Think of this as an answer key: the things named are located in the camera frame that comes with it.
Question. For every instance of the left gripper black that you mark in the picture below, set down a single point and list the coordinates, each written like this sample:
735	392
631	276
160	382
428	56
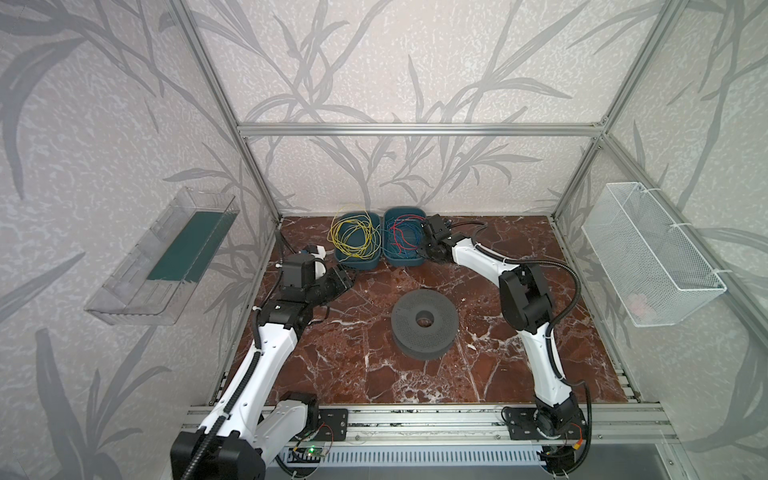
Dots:
335	280

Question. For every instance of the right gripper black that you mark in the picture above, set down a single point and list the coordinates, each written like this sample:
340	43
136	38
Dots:
432	234

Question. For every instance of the teal plastic bin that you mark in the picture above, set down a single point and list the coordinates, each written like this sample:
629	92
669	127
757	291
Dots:
357	239
402	234

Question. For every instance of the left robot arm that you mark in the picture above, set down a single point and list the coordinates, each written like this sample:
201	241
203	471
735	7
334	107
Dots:
237	440

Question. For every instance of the small green circuit board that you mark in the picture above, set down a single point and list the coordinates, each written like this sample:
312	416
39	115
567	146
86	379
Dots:
308	455

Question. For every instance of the pink object in basket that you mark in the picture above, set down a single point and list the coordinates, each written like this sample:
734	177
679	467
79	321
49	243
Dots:
639	307

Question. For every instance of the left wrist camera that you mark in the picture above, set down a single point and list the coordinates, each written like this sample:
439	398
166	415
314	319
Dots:
317	251

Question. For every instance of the grey perforated cable spool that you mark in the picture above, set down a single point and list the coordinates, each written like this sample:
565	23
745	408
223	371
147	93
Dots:
424	324

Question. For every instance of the aluminium frame crossbar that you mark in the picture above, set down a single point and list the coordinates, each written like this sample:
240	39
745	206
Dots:
419	129

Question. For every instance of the clear plastic wall tray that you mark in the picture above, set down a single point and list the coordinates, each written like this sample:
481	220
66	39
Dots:
153	284

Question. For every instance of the white wire mesh basket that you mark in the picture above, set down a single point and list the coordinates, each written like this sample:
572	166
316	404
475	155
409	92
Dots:
643	250

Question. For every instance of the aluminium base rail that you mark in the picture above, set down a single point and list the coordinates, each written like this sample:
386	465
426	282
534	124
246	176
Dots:
481	424

